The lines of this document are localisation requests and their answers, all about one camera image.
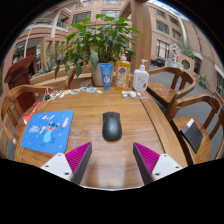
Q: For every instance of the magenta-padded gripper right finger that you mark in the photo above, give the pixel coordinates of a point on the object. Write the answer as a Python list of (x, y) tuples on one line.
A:
[(163, 165)]

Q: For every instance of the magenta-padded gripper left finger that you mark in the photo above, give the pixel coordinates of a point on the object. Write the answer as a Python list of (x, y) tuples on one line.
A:
[(60, 165)]

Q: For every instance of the black computer mouse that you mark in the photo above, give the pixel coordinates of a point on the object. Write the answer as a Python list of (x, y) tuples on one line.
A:
[(112, 126)]

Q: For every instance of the blue cartoon mouse pad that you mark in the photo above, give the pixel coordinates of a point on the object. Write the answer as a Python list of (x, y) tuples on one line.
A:
[(48, 131)]

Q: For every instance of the wooden armchair with black box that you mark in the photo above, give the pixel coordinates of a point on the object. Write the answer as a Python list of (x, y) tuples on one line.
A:
[(196, 146)]

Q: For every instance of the black and white box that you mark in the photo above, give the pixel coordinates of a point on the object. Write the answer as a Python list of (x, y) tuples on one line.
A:
[(192, 135)]

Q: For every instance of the red paper bag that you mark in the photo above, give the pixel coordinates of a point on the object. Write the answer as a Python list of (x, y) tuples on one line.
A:
[(31, 113)]

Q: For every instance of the black key fob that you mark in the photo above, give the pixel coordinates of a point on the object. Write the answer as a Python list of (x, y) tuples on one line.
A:
[(46, 97)]

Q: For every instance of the wooden armchair with empty seat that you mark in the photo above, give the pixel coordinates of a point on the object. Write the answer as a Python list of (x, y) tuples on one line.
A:
[(163, 91)]

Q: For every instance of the clear packet of white items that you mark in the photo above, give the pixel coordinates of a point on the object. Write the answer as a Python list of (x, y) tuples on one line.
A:
[(128, 94)]

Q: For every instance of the blue sticker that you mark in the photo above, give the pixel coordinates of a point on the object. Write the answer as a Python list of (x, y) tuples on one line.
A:
[(91, 89)]

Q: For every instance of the wooden armchair with red bag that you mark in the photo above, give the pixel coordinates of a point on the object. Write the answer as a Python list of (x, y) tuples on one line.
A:
[(15, 96)]

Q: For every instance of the small white sticker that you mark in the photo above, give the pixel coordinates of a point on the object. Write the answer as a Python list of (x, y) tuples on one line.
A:
[(99, 91)]

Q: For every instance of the wooden armchair beside plant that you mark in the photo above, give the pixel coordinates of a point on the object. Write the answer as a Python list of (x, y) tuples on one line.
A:
[(71, 78)]

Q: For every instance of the white pump bottle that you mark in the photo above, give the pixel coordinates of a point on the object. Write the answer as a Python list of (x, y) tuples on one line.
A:
[(140, 80)]

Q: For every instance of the dark red wooden lectern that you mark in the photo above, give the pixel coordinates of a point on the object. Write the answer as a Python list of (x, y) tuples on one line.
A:
[(20, 75)]

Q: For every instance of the yellow dish soap bottle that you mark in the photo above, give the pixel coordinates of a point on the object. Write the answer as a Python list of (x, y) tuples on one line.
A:
[(122, 75)]

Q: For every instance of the blue squeeze tube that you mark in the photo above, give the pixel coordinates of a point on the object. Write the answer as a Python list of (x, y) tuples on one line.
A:
[(106, 76)]

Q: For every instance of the black car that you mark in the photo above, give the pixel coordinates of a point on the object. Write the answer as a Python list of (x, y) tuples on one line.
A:
[(160, 62)]

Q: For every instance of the white outdoor sculpture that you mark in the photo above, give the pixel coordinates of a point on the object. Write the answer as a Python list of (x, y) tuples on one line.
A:
[(175, 51)]

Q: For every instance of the green plant in white pot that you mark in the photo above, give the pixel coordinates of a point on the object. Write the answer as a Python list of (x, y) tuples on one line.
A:
[(100, 43)]

